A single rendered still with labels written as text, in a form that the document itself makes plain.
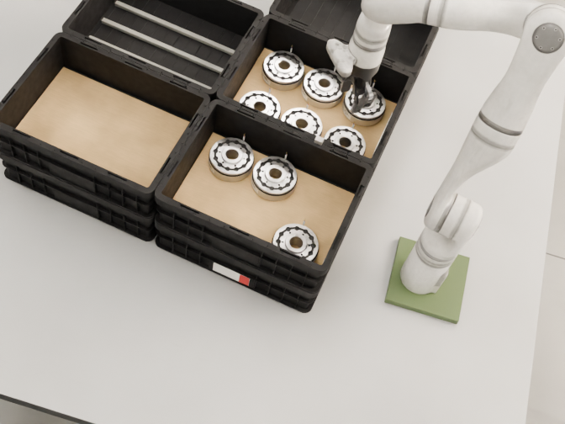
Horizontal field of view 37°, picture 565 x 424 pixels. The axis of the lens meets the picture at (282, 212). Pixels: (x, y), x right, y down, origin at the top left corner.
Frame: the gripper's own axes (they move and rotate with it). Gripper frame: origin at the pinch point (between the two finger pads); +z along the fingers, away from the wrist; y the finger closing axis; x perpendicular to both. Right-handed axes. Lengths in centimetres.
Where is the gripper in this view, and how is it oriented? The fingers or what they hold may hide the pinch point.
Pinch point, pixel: (351, 97)
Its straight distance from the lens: 189.9
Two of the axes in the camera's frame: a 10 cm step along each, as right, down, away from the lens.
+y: -3.6, -8.3, 4.3
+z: -1.3, 5.0, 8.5
